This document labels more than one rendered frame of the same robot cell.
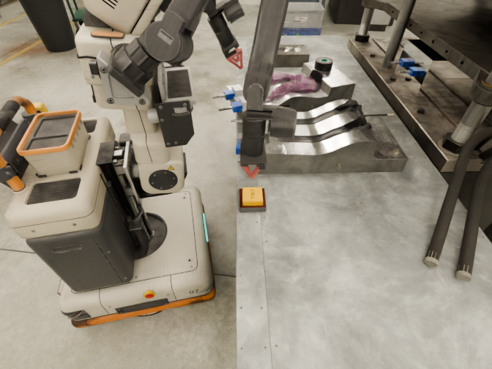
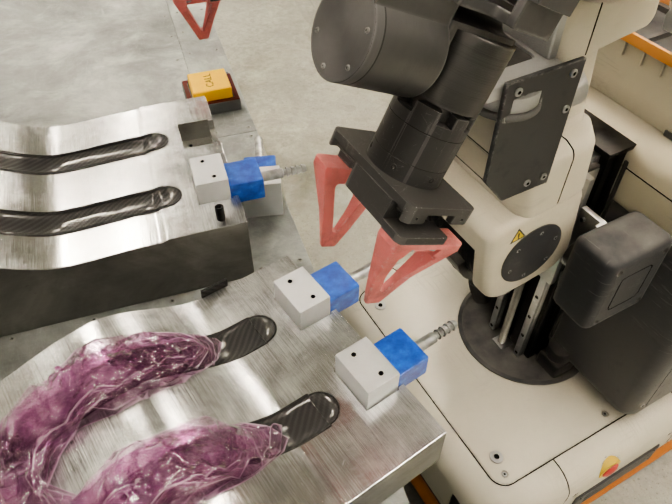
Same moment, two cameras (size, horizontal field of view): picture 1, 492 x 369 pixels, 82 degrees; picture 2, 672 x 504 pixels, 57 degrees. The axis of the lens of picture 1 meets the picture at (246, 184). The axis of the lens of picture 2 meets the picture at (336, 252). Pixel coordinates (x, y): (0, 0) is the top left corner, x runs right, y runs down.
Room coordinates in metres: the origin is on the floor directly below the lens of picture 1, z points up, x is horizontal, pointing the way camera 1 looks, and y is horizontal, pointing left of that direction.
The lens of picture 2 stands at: (1.46, -0.08, 1.36)
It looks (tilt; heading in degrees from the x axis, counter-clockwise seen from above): 47 degrees down; 163
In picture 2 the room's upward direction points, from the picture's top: straight up
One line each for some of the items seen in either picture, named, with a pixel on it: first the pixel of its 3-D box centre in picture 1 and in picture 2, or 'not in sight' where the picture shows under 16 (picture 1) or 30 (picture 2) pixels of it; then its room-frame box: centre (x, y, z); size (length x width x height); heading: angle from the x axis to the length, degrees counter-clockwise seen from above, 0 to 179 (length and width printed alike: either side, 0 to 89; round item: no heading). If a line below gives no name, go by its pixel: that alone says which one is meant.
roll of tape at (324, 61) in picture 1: (323, 64); not in sight; (1.31, -0.36, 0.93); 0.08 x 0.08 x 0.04
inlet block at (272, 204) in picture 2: (241, 150); (260, 168); (0.80, 0.01, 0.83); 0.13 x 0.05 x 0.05; 170
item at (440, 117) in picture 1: (459, 83); not in sight; (1.46, -1.15, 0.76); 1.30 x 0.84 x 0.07; 1
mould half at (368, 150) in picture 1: (324, 134); (13, 208); (0.84, -0.28, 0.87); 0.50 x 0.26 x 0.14; 91
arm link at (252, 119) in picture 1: (256, 124); not in sight; (0.58, -0.03, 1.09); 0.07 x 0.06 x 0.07; 83
